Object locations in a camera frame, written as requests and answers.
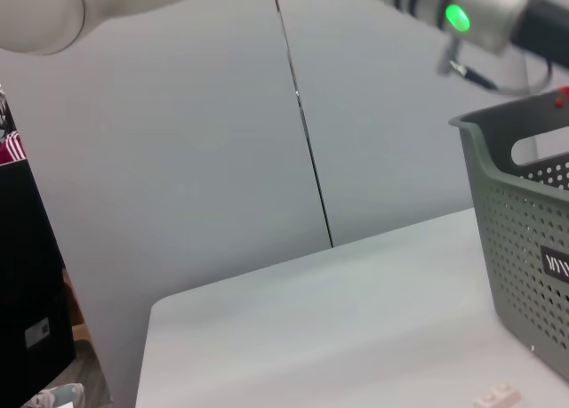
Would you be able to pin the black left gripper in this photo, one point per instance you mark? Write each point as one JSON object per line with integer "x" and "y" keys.
{"x": 549, "y": 30}

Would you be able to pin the white toy brick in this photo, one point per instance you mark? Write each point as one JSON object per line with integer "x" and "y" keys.
{"x": 498, "y": 397}

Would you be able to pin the grey-green perforated storage bin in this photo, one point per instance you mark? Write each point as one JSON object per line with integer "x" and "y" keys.
{"x": 511, "y": 248}

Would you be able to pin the background person maroon clothes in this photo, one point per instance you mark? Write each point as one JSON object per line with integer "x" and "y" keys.
{"x": 11, "y": 150}

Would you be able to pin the black computer monitor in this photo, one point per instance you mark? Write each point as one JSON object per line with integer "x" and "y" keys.
{"x": 26, "y": 270}

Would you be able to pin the grey patterned shoe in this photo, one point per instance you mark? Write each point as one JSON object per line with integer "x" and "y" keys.
{"x": 58, "y": 397}

